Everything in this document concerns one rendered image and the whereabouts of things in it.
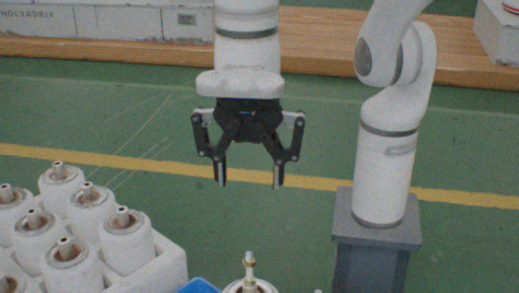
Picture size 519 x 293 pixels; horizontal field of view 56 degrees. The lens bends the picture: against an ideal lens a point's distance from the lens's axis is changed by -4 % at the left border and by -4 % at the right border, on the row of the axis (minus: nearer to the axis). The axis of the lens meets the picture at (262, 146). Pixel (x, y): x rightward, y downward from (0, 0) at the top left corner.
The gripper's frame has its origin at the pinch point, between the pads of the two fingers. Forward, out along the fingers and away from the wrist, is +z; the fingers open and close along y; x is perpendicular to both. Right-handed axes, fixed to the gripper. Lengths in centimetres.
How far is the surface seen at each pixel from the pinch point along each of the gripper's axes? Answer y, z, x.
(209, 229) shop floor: 17, 47, -46
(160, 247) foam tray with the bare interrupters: 19.9, 29.2, -18.2
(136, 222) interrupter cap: 23.0, 21.7, -16.0
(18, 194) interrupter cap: 50, 22, -22
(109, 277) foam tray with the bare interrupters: 26.8, 29.1, -8.8
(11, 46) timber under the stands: 141, 42, -170
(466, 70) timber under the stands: -73, 39, -151
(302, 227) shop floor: -7, 47, -50
